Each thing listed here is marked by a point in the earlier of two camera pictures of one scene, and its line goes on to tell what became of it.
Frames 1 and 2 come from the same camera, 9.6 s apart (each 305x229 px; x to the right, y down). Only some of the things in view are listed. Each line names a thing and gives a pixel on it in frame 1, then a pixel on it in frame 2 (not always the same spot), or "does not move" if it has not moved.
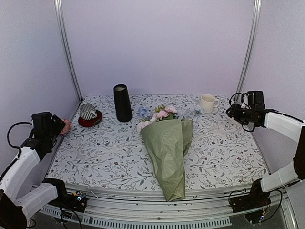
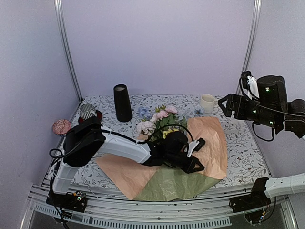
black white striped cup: x=87 y=111 does not move
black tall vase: x=123 y=107 does not move
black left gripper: x=58 y=127 to x=190 y=168
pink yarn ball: x=66 y=128 does not move
